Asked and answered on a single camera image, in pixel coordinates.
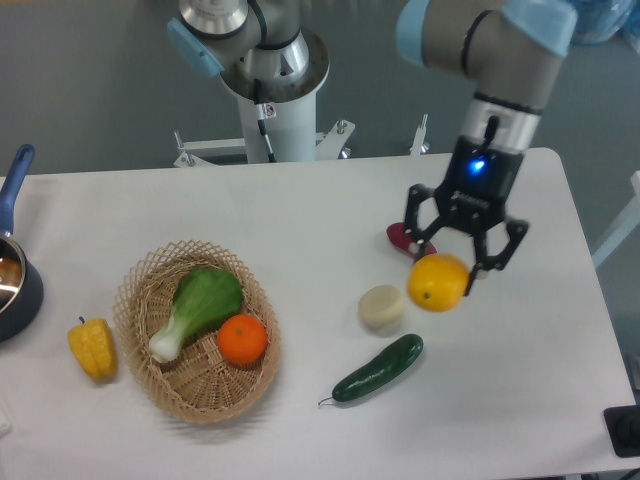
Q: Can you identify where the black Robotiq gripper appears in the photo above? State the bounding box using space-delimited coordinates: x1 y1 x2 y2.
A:
403 136 529 296

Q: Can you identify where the yellow mango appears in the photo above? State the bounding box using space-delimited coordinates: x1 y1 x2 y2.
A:
406 253 469 312

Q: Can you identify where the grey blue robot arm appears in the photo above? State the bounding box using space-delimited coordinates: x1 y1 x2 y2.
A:
167 1 577 273

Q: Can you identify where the woven wicker basket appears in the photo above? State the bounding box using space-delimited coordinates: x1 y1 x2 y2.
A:
114 240 280 424

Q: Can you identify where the purple sweet potato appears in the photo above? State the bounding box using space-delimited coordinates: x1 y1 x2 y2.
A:
386 222 437 261

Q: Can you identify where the beige round bun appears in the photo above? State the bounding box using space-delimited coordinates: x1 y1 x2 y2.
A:
358 285 405 329

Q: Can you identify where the green cucumber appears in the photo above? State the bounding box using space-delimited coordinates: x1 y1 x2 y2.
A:
318 333 424 406

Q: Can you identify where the black device at corner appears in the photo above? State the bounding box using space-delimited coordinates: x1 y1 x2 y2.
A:
603 405 639 458

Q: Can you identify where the blue plastic bag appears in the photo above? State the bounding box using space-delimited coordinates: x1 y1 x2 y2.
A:
569 0 639 46

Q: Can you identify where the orange tangerine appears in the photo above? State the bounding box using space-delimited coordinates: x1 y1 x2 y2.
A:
217 314 268 366

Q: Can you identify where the green bok choy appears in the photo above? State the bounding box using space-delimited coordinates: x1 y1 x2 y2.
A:
149 267 243 363

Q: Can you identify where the yellow bell pepper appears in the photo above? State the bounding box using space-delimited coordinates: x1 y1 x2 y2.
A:
67 316 118 382

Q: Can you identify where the dark blue saucepan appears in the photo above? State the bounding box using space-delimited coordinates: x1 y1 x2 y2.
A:
1 144 44 342

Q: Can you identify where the white frame leg right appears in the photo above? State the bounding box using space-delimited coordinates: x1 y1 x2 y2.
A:
591 171 639 269

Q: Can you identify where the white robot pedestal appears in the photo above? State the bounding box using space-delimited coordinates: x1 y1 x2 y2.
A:
221 28 330 164

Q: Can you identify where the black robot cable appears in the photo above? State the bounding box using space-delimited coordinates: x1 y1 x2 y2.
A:
251 78 278 164

